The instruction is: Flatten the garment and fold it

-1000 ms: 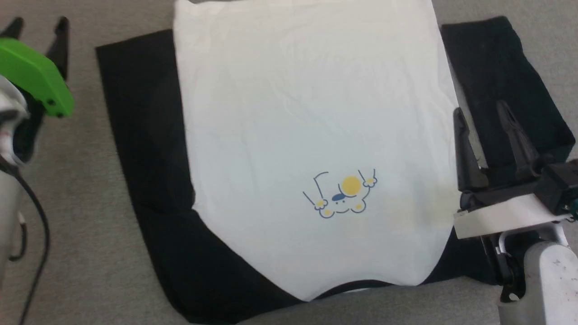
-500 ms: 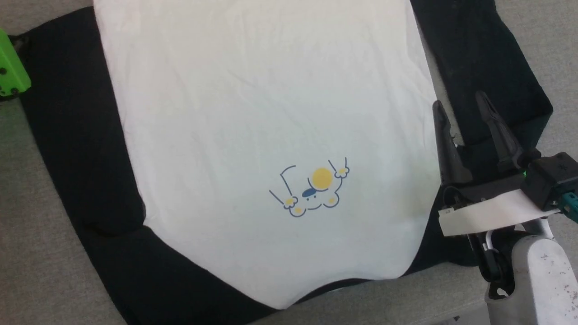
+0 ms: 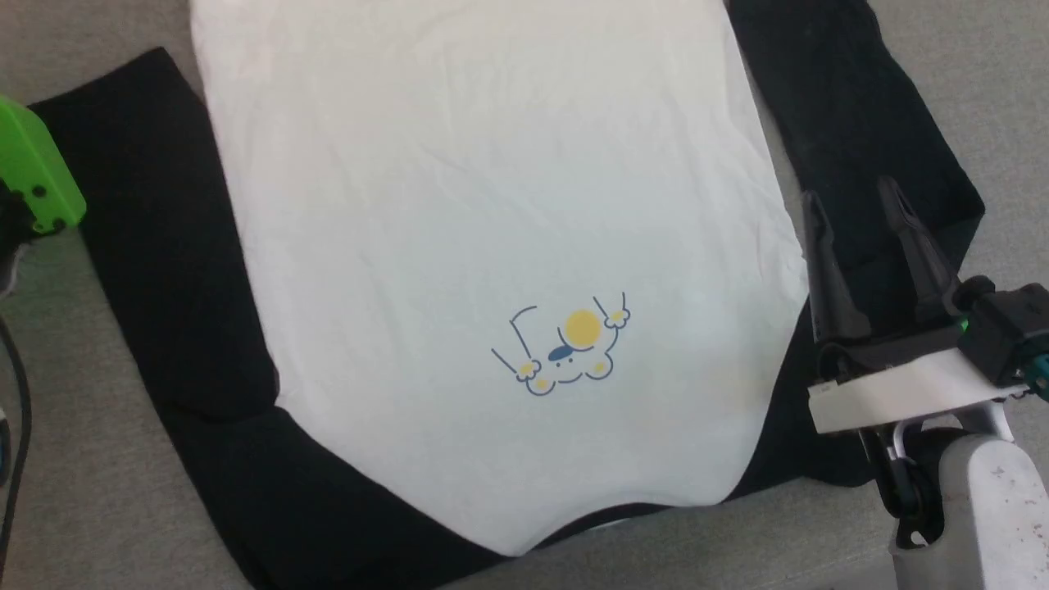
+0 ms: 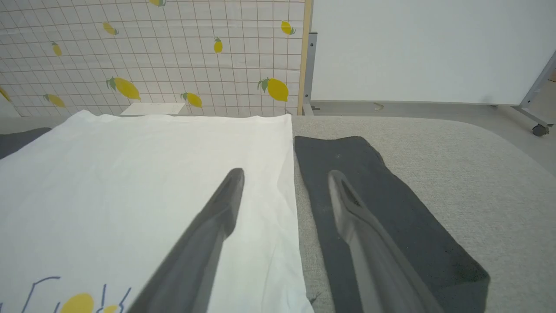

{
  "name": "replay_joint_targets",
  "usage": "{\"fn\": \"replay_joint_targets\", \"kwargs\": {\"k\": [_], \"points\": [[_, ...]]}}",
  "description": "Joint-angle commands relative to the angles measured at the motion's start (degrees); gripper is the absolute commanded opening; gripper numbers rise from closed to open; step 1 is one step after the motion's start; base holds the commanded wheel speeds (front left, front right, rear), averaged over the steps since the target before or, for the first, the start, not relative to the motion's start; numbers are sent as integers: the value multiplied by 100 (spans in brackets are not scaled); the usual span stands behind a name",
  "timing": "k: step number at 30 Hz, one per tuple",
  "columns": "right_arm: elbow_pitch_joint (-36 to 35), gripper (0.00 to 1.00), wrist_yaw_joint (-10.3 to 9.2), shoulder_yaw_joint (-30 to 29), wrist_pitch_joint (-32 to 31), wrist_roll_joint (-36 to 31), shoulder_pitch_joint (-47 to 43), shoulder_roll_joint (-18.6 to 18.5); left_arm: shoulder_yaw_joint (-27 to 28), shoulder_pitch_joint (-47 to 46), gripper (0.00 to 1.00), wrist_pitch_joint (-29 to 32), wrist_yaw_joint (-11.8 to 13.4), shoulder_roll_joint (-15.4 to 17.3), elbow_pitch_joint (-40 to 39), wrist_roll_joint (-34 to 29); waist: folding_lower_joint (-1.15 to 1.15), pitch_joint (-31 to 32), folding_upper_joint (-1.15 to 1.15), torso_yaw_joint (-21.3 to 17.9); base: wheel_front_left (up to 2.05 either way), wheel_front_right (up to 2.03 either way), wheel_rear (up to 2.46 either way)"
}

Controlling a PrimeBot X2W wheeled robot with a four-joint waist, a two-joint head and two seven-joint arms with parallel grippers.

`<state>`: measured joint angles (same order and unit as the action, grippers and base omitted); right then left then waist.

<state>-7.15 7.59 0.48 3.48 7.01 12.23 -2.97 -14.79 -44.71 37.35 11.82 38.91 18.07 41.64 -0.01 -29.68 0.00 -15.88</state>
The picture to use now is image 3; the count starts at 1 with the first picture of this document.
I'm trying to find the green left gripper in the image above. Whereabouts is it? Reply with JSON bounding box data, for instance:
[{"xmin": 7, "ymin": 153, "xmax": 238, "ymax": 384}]
[{"xmin": 0, "ymin": 93, "xmax": 88, "ymax": 238}]

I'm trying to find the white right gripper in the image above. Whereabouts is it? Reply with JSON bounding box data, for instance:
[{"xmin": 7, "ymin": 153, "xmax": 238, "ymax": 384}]
[{"xmin": 801, "ymin": 175, "xmax": 1026, "ymax": 436}]

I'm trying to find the black and white shirt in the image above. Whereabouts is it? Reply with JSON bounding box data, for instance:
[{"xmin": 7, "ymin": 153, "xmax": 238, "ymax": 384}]
[{"xmin": 25, "ymin": 0, "xmax": 988, "ymax": 590}]

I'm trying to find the right arm teal plug cable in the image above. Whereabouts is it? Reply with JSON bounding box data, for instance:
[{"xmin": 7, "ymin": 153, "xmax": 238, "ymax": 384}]
[{"xmin": 1019, "ymin": 351, "xmax": 1049, "ymax": 399}]

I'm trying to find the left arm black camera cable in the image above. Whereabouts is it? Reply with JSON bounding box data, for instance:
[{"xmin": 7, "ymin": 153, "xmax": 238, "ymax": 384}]
[{"xmin": 0, "ymin": 315, "xmax": 34, "ymax": 568}]

